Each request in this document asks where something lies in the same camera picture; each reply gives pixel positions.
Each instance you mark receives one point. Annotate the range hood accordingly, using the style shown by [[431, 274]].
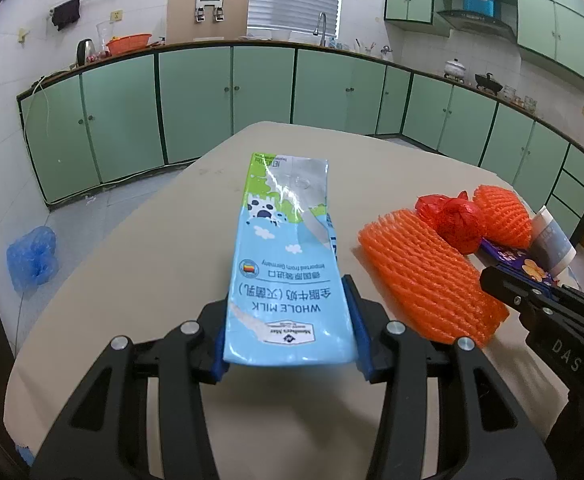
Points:
[[477, 23]]

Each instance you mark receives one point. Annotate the white cooking pot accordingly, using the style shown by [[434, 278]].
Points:
[[455, 70]]

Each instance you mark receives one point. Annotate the purple snack chip bag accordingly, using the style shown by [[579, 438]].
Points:
[[517, 261]]

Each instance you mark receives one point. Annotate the green lower kitchen cabinets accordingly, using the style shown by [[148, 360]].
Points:
[[141, 112]]

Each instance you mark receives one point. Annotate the orange foam net sleeve round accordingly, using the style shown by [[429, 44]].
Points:
[[507, 221]]

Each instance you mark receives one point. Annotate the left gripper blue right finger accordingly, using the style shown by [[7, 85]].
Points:
[[356, 309]]

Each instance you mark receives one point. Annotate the orange foam net sleeve long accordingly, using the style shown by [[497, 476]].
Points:
[[437, 289]]

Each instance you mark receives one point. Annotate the red knotted plastic bag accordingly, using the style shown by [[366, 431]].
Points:
[[457, 220]]

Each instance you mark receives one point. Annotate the white blue paper cup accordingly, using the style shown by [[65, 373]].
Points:
[[550, 247]]

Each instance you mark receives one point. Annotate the orange plastic basin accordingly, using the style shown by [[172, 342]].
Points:
[[126, 44]]

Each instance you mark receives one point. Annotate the small steel teapot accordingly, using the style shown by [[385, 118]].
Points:
[[386, 53]]

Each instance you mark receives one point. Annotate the green upper wall cabinets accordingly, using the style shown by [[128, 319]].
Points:
[[549, 33]]

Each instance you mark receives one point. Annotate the steel electric kettle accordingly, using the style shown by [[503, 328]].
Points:
[[85, 52]]

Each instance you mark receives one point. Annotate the dark hanging towel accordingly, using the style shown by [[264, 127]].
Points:
[[66, 14]]

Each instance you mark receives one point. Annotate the black wok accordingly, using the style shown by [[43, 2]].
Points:
[[488, 83]]

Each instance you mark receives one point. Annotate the chrome sink faucet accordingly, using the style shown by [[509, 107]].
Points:
[[321, 29]]

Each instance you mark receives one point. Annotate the brown cutting board with scale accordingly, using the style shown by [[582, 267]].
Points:
[[202, 20]]

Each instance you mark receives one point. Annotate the blue whole milk carton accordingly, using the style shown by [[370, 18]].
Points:
[[286, 303]]

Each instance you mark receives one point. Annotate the blue plastic bag on floor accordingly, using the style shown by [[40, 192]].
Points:
[[31, 260]]

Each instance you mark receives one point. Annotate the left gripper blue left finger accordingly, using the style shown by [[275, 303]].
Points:
[[219, 366]]

